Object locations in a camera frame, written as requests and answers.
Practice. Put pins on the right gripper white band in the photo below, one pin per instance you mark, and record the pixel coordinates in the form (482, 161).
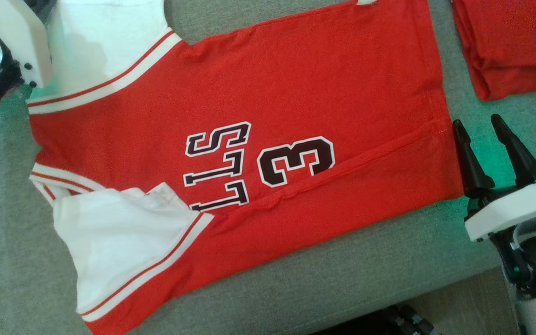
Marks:
(514, 209)

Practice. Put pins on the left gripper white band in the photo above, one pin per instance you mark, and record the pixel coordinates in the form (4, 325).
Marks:
(16, 32)

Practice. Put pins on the red shorts white stripes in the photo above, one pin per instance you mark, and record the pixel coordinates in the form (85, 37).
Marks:
(510, 42)

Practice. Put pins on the red white basketball jersey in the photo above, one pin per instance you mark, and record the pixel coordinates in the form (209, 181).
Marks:
(296, 93)

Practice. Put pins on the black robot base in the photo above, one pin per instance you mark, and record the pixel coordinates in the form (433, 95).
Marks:
(389, 323)

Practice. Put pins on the grey sofa seat cushion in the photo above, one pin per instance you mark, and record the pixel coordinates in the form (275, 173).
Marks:
(342, 270)

